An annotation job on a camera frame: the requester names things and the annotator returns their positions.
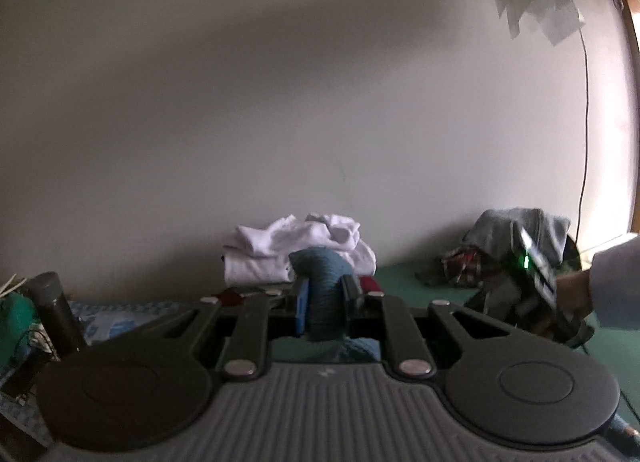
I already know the teal blue knit sweater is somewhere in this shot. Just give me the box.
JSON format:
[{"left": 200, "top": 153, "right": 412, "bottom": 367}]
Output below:
[{"left": 286, "top": 250, "right": 639, "bottom": 461}]

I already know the light sleeve forearm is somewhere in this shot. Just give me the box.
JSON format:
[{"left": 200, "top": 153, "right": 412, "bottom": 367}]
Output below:
[{"left": 589, "top": 237, "right": 640, "bottom": 330}]

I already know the plaid and grey clothes pile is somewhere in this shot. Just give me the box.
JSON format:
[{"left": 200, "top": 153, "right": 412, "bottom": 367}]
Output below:
[{"left": 416, "top": 208, "right": 593, "bottom": 348}]

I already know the person's right hand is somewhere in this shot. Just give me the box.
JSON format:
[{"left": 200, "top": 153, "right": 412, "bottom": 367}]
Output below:
[{"left": 556, "top": 269, "right": 593, "bottom": 317}]

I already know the blue white patterned cloth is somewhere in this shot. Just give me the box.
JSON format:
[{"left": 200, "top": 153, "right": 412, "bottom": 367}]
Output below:
[{"left": 1, "top": 301, "right": 186, "bottom": 448}]

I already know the dark cylindrical bottle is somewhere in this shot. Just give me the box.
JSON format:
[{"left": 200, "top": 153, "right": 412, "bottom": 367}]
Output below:
[{"left": 26, "top": 271, "right": 87, "bottom": 359}]

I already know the green bag on side table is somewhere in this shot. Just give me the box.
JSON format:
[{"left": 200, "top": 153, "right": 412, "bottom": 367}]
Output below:
[{"left": 0, "top": 292, "right": 38, "bottom": 373}]

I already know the dark red folded garment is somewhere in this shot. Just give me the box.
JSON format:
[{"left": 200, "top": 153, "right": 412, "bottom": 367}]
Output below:
[{"left": 215, "top": 276, "right": 383, "bottom": 308}]

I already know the white folded garment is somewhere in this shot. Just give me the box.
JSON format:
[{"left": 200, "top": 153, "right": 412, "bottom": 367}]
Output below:
[{"left": 222, "top": 213, "right": 378, "bottom": 287}]

